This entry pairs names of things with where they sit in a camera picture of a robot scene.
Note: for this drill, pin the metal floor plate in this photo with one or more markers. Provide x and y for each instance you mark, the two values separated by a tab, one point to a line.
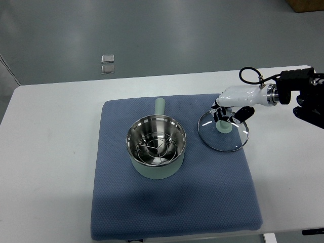
108	58
108	69

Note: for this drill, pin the white table leg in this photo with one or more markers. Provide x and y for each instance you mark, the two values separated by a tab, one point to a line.
269	238

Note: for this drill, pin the upper metal floor plate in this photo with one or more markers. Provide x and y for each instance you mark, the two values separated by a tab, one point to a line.
108	58

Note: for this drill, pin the green pot steel interior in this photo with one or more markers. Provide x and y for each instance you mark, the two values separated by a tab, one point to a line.
152	126

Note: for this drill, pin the lower metal floor plate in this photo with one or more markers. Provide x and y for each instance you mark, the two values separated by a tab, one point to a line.
108	69

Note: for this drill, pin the wire steaming rack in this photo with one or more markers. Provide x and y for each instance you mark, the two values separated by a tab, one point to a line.
156	151

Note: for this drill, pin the brown cardboard box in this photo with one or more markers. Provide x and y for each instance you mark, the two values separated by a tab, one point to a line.
303	6

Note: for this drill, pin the glass lid green knob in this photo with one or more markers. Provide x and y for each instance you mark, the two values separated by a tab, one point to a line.
223	136

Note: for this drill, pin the blue mesh cushion mat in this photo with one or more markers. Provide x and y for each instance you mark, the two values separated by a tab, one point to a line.
211	192

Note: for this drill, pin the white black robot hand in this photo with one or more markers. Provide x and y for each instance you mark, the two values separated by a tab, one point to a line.
236	104

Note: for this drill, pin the black bracket under table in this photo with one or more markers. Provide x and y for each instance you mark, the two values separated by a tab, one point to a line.
317	231

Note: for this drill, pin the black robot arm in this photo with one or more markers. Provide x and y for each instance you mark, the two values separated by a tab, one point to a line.
309	84

